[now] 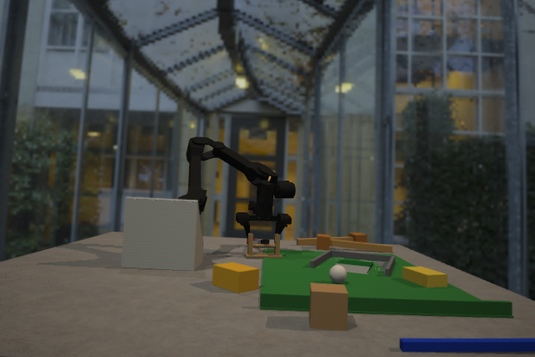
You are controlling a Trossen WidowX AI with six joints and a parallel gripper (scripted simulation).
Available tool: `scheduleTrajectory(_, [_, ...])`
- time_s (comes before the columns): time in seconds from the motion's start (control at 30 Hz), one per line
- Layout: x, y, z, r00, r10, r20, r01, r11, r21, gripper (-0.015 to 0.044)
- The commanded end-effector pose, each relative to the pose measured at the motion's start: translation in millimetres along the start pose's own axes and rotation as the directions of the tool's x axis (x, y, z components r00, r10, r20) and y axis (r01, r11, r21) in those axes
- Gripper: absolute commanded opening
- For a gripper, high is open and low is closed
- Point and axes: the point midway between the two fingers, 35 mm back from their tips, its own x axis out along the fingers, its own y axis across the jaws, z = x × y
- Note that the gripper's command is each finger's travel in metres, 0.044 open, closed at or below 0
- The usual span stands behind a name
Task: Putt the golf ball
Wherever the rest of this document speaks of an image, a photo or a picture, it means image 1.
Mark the yellow rectangular block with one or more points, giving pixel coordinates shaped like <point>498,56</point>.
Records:
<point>235,277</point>
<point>426,277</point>

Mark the green flat mat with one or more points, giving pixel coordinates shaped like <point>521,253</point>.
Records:
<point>293,274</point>

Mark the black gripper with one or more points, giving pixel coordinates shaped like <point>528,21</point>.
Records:
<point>264,210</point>

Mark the blue long bar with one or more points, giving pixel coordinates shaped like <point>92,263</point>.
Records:
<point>467,345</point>

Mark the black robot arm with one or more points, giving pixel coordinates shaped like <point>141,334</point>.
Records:
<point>255,172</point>

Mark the white golf ball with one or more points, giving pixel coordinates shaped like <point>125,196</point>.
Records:
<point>337,273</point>

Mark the brown box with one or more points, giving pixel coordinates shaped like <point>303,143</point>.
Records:
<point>328,306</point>

